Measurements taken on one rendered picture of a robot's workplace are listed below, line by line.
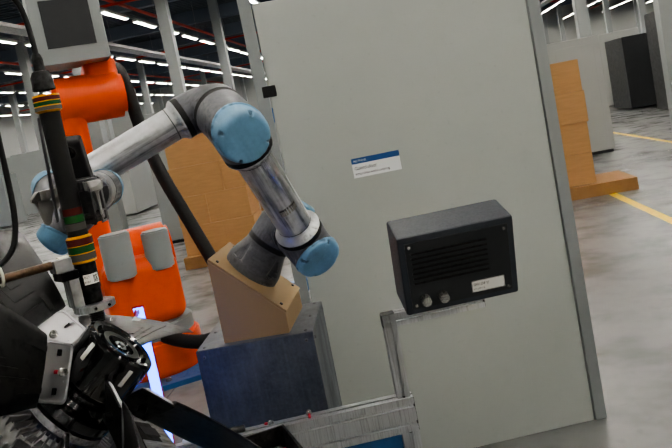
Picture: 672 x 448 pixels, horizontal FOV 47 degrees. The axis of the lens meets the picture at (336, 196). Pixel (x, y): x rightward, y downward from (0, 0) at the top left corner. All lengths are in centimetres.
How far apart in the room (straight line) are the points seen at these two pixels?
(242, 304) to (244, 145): 51
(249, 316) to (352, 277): 127
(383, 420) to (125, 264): 350
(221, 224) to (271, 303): 746
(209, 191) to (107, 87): 425
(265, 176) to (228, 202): 764
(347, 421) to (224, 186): 767
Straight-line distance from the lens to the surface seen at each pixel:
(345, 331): 323
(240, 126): 158
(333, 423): 179
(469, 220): 169
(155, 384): 176
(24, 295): 137
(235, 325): 198
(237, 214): 933
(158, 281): 521
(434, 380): 336
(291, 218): 179
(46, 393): 122
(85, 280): 135
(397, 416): 180
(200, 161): 939
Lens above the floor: 152
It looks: 6 degrees down
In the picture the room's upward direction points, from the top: 11 degrees counter-clockwise
